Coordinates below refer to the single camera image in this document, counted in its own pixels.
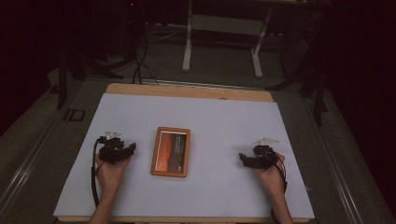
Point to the person's right hand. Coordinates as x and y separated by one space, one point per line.
271 178

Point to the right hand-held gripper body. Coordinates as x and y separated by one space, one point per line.
264 154

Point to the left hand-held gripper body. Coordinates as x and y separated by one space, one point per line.
111 150

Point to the wooden picture frame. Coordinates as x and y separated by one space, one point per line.
171 151

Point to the person's left hand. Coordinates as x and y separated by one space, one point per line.
110 175

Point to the white table sheet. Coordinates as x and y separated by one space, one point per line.
205 118

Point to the white metal desk frame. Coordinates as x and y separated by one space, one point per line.
224 28

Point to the metal floor rail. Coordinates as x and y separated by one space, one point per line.
336 161
28 168

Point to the dark metal stand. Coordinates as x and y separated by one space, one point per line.
317 90
62 77

